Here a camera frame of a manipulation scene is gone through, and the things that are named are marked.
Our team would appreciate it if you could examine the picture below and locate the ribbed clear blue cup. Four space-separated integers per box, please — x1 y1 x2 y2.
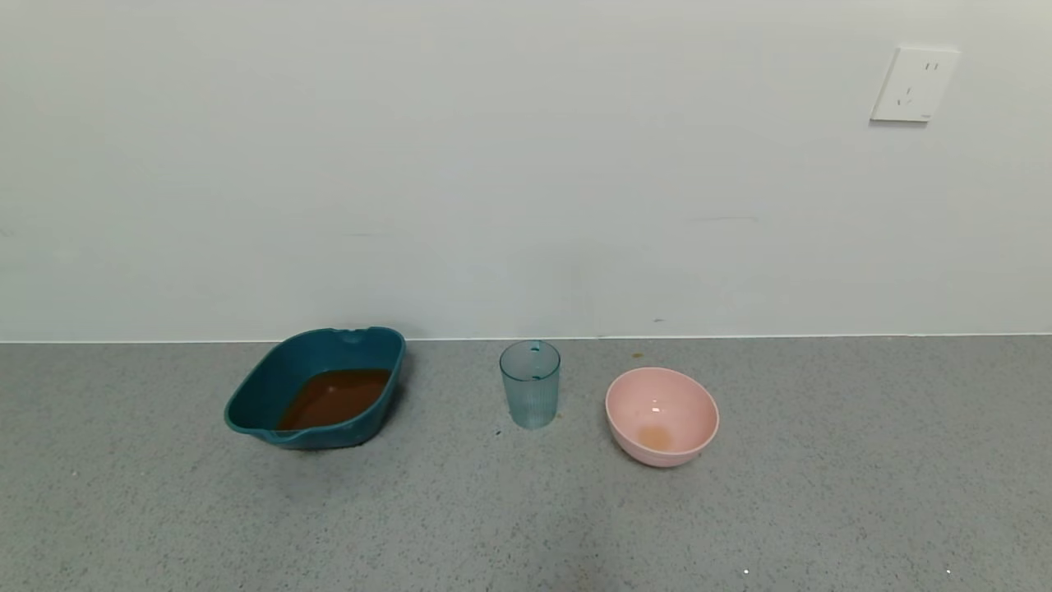
500 340 561 430

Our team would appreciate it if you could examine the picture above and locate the pink bowl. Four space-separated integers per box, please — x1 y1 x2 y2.
606 367 720 469

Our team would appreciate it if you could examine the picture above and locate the teal plastic basin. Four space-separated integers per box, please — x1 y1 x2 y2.
224 326 407 451

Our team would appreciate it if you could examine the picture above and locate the white wall socket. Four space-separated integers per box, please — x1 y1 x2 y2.
870 46 961 124

